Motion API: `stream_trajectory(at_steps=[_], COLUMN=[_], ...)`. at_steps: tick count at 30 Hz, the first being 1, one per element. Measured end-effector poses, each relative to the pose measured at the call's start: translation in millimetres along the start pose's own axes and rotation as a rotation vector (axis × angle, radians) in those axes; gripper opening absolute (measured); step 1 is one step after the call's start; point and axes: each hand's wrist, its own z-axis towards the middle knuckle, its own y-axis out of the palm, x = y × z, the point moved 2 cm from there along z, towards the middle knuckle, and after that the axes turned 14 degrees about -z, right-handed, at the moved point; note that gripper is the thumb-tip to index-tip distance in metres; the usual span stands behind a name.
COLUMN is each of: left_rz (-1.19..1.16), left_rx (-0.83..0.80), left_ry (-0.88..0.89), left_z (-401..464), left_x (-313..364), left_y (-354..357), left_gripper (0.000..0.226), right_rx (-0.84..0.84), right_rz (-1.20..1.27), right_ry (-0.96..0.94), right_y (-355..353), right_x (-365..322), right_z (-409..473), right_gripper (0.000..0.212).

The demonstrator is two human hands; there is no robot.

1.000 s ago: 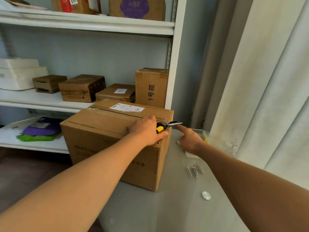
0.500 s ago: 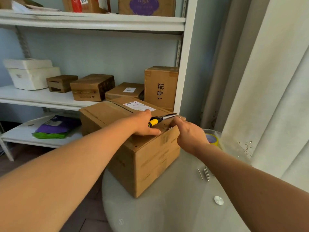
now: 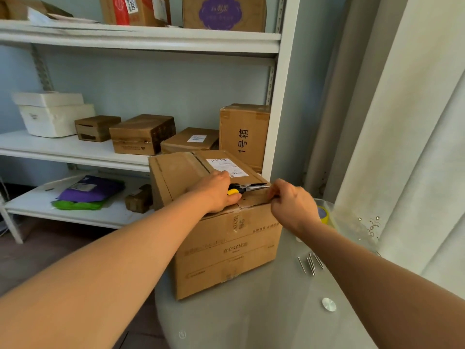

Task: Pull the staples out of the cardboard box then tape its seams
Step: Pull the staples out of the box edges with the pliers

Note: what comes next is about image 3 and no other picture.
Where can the steel nail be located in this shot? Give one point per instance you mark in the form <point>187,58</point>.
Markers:
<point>312,261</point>
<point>311,267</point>
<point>302,265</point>
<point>318,261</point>

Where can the person's left hand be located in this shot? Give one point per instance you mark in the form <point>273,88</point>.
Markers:
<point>212,190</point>

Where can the person's right hand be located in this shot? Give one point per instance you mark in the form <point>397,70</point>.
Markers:
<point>296,207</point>

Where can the small brown cardboard box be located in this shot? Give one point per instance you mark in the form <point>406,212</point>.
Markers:
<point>96,127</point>

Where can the cream curtain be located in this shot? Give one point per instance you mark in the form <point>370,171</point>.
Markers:
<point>399,123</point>

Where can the tiny taped cardboard box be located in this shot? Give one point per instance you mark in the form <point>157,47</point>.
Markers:
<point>138,199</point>

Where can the red labelled cardboard box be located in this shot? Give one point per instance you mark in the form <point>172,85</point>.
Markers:
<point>138,10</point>

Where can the yellow tape roll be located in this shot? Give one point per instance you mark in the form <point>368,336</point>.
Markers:
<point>325,216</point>

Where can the purple printed cardboard box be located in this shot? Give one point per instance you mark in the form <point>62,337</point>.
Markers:
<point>223,12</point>

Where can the flat labelled cardboard box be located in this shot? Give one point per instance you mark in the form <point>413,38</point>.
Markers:
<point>189,139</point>

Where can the open plain cardboard box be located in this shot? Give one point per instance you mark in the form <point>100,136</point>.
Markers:
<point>25,7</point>

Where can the person's right thumb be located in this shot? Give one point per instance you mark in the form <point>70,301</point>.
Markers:
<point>276,205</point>

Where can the dark brown cardboard box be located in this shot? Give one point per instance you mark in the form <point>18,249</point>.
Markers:
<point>141,134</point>

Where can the white foam box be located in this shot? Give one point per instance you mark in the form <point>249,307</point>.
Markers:
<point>54,114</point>

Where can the large brown cardboard box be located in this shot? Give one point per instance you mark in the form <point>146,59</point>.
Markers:
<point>225,247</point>

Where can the purple plastic mailer bag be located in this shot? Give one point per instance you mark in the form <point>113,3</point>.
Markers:
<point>92,188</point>

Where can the person's right forearm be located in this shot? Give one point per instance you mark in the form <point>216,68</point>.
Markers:
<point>381,287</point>

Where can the round silver table fitting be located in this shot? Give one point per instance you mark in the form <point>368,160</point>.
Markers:
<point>328,304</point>

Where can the white metal shelf unit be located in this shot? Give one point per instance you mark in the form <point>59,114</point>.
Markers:
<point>145,39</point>

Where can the green plastic bag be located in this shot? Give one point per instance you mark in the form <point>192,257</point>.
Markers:
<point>76,205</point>

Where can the tall printed cardboard box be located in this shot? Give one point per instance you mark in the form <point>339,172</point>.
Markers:
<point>245,136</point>

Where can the white paper envelope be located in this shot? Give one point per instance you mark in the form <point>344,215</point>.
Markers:
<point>54,18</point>

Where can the person's left thumb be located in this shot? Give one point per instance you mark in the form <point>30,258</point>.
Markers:
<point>232,202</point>

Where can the person's left forearm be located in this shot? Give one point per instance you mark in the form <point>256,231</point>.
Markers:
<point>94,272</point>

